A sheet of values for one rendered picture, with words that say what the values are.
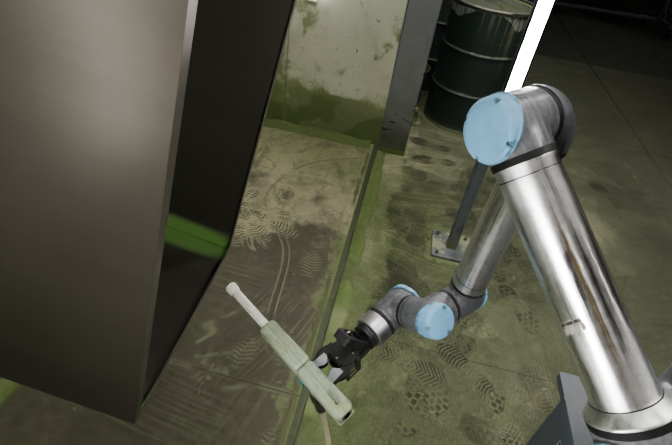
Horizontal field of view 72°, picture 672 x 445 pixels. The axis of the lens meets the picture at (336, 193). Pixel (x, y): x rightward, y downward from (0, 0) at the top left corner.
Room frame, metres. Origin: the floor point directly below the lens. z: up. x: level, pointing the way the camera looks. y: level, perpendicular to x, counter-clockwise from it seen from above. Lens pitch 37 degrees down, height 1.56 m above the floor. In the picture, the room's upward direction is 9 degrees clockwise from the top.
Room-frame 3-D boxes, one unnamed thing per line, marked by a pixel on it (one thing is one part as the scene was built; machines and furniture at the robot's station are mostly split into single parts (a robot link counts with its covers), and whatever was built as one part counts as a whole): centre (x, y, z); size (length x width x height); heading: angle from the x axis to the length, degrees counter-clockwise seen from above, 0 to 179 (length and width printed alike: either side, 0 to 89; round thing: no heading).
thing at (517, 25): (3.30, -0.86, 0.44); 0.59 x 0.58 x 0.89; 8
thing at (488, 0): (3.31, -0.86, 0.86); 0.54 x 0.54 x 0.01
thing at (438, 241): (1.78, -0.63, 0.01); 0.20 x 0.20 x 0.01; 83
